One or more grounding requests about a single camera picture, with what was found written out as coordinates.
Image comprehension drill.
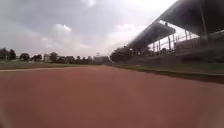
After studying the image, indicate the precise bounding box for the clump of dark trees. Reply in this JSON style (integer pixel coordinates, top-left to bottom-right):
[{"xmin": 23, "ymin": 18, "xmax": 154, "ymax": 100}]
[{"xmin": 109, "ymin": 46, "xmax": 134, "ymax": 64}]

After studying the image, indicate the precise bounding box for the red running track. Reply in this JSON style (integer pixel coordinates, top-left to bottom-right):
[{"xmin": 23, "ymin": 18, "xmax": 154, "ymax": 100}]
[{"xmin": 0, "ymin": 64, "xmax": 224, "ymax": 128}]

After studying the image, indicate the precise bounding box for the row of trees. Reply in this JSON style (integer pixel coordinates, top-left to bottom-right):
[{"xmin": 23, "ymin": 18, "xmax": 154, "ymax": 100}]
[{"xmin": 0, "ymin": 47, "xmax": 112, "ymax": 66}]

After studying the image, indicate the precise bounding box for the pale building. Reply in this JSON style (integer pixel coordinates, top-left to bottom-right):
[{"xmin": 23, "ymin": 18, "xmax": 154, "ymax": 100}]
[{"xmin": 43, "ymin": 53, "xmax": 54, "ymax": 64}]

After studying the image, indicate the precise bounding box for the grass strip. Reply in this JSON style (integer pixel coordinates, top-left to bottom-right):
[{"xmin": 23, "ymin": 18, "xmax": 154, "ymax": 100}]
[{"xmin": 113, "ymin": 61, "xmax": 224, "ymax": 76}]

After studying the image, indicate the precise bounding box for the grass field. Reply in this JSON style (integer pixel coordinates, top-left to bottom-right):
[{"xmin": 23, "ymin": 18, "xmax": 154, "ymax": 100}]
[{"xmin": 0, "ymin": 60, "xmax": 101, "ymax": 71}]

